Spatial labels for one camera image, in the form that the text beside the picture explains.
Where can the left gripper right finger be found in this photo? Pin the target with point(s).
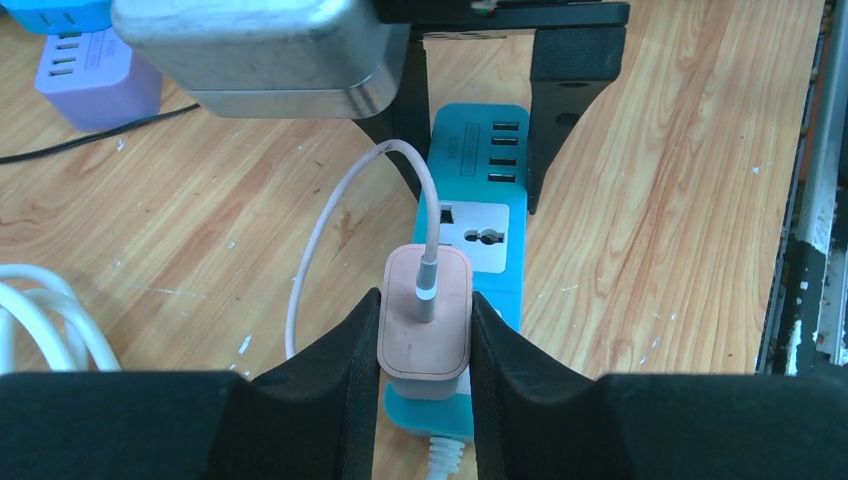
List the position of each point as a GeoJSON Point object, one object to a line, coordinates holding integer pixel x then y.
{"type": "Point", "coordinates": [534, 418]}

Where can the purple USB power strip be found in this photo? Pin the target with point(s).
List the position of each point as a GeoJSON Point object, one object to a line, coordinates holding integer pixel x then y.
{"type": "Point", "coordinates": [96, 81]}

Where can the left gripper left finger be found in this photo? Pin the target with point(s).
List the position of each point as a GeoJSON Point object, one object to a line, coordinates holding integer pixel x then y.
{"type": "Point", "coordinates": [311, 417]}

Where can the black mounting base rail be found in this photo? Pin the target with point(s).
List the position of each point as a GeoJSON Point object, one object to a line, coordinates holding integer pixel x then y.
{"type": "Point", "coordinates": [805, 325]}

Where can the teal power strip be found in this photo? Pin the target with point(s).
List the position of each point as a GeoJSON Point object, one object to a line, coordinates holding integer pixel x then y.
{"type": "Point", "coordinates": [478, 162]}

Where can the blue square plug adapter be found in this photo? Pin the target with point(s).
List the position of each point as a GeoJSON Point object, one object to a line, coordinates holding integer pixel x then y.
{"type": "Point", "coordinates": [53, 17]}

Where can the pink USB charger plug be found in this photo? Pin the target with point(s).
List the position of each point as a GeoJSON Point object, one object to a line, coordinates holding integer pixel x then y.
{"type": "Point", "coordinates": [424, 334]}

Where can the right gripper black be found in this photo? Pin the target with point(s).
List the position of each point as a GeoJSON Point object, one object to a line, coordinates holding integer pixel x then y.
{"type": "Point", "coordinates": [570, 68]}

